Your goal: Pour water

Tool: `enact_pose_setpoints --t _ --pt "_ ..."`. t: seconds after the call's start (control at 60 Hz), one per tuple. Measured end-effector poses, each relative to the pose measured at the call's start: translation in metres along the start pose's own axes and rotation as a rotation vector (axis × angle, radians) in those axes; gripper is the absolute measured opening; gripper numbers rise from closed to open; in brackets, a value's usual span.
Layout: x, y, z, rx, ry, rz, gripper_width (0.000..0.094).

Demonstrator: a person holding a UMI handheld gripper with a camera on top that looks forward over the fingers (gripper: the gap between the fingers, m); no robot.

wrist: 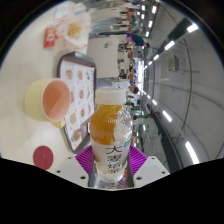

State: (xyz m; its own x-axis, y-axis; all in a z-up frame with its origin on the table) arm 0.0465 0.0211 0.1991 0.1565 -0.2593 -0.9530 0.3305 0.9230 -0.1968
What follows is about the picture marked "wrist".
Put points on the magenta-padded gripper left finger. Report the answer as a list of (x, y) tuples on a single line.
[(70, 168)]

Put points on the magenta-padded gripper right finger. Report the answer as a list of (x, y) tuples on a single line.
[(151, 168)]

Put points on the clear tea drink bottle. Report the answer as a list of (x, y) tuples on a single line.
[(111, 133)]

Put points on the flat round red coaster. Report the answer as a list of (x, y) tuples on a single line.
[(43, 158)]

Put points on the yellow mug with pink inside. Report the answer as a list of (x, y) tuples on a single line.
[(35, 103)]

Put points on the person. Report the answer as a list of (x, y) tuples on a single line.
[(136, 40), (133, 89)]

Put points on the dark tray with menu liner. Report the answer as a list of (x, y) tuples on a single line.
[(78, 83)]

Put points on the ceiling air conditioner unit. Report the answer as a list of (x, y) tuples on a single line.
[(173, 63)]

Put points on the beige chair with round hole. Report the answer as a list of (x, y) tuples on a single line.
[(105, 58)]

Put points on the small red sauce packet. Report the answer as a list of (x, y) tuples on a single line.
[(50, 37)]

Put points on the clear plastic bag with food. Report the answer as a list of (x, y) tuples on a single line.
[(75, 31)]

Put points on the ceiling lights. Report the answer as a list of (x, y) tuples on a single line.
[(192, 27)]

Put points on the group of beige chairs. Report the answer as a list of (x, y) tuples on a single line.
[(106, 15)]

